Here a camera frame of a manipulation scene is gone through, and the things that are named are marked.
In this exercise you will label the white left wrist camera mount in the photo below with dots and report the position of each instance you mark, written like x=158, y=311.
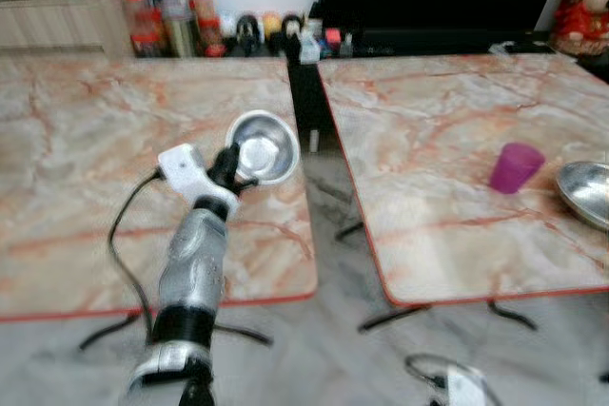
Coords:
x=187, y=170

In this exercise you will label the small white bottle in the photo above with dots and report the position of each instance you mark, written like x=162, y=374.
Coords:
x=309, y=48

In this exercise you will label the small yellow jar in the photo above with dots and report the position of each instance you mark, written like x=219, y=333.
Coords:
x=272, y=24

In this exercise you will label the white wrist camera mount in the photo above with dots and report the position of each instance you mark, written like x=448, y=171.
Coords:
x=187, y=170
x=466, y=389

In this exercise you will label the small steel bowl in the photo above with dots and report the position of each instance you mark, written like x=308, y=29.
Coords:
x=265, y=146

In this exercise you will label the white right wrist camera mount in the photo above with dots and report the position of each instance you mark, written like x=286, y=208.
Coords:
x=466, y=389

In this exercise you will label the wooden cabinet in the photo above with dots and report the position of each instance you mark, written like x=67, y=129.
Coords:
x=57, y=21

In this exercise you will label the large steel plate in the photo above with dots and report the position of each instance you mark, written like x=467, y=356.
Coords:
x=585, y=193

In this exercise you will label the purple plastic cup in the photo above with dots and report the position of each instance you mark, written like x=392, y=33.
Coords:
x=515, y=168

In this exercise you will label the orange red-capped bottle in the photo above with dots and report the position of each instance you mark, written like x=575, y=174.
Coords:
x=205, y=11

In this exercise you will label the tall clear bottle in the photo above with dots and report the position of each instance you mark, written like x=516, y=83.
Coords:
x=177, y=21

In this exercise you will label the marble-pattern folding table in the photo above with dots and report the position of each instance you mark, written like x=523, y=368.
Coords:
x=86, y=159
x=428, y=140

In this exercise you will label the small black bottle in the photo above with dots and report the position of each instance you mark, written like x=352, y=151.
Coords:
x=248, y=35

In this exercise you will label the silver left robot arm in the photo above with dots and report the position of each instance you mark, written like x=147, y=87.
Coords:
x=188, y=263

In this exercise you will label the small red container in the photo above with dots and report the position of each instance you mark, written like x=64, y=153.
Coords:
x=332, y=41

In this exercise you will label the red and gold statue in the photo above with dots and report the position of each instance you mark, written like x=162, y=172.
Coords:
x=580, y=9

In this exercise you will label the short red-capped plastic bottle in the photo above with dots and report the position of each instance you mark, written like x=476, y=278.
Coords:
x=141, y=24

